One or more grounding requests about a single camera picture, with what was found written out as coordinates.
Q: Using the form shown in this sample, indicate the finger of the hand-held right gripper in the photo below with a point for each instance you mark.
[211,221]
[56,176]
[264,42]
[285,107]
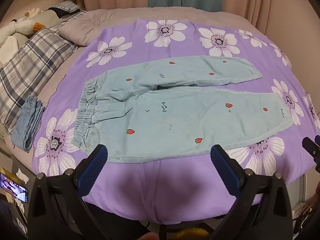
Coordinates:
[310,148]

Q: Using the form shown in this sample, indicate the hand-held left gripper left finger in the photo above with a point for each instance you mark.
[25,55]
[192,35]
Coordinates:
[92,172]

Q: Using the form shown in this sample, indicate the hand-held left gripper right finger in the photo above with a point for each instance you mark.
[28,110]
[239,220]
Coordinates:
[223,173]

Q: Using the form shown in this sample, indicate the light blue strawberry pants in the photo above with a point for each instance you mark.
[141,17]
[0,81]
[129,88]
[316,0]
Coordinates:
[175,110]

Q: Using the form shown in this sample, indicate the person's left hand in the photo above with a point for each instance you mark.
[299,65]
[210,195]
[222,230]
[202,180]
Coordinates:
[149,236]

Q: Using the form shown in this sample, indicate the purple floral blanket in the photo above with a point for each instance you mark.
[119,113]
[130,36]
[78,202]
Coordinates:
[155,180]

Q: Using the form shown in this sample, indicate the crumpled white paper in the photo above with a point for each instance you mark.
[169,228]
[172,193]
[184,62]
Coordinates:
[22,175]

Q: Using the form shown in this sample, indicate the yellow cloth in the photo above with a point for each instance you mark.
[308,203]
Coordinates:
[186,233]

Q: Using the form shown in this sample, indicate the black smartphone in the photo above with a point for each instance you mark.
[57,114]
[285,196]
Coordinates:
[13,187]

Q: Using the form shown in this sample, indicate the folded blue jeans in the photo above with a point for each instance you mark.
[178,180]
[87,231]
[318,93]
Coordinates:
[30,120]

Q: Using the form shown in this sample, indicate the plaid pillow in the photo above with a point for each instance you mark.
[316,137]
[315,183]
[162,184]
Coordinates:
[32,55]

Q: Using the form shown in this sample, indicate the beige quilted pillow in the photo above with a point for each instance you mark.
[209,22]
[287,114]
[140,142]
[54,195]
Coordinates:
[82,27]

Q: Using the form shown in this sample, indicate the white plush goose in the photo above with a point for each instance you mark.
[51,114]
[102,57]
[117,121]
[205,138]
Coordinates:
[22,26]

